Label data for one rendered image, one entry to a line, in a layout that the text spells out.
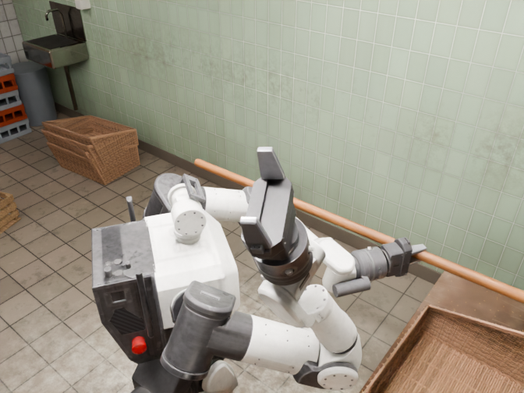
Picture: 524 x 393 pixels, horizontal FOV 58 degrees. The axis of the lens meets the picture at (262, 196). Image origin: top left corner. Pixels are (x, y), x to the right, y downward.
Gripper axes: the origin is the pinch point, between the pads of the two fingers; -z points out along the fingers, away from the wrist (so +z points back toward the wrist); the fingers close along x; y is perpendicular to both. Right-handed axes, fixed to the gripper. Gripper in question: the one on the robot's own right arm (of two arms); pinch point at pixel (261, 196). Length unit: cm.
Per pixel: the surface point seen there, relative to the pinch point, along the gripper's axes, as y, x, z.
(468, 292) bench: 47, 59, 156
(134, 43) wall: -186, 250, 158
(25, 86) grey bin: -327, 256, 202
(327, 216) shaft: -4, 44, 75
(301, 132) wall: -44, 170, 175
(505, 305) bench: 62, 55, 156
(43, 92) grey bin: -319, 262, 216
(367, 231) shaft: 9, 39, 74
